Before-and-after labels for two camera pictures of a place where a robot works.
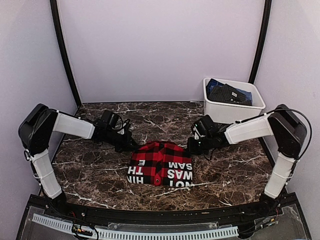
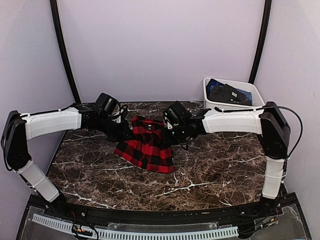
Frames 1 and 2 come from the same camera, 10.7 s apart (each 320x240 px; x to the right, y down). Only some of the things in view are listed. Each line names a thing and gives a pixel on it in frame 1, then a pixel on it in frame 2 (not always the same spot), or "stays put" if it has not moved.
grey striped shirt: [225, 93] stays put
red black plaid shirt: [160, 163] -> [146, 148]
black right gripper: [192, 149] -> [182, 141]
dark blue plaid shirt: [212, 83] stays put
